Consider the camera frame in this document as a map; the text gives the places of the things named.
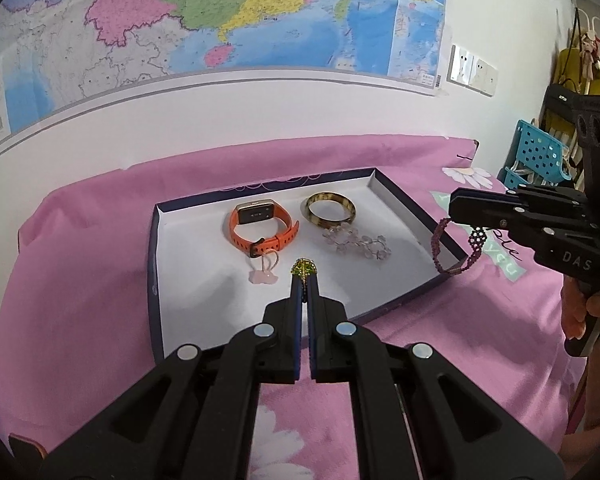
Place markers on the yellow garment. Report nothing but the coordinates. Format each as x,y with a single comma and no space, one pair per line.
570,67

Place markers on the pink flower printed blanket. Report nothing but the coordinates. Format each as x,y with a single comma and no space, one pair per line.
80,270

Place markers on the person's right hand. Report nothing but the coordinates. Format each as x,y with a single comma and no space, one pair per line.
575,310

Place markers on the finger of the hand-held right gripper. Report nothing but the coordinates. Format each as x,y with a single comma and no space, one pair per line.
480,207

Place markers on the white shallow box tray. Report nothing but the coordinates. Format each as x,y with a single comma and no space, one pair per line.
220,305

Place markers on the white coat rack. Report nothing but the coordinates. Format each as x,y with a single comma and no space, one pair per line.
591,20

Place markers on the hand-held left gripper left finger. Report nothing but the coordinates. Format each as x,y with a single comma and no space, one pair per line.
282,345

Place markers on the orange smart watch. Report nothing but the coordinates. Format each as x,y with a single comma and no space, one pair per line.
240,235

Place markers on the small plush doll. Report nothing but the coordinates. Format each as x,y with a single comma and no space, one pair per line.
590,52

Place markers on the white wall socket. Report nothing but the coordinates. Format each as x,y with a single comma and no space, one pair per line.
461,65
485,76

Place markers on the blue plastic basket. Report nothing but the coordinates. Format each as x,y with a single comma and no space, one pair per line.
512,177
537,147

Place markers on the tortoiseshell bangle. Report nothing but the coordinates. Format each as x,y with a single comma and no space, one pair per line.
312,215

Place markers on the colourful wall map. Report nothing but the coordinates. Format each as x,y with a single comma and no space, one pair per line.
205,15

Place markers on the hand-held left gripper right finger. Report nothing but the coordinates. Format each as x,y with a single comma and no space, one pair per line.
327,345

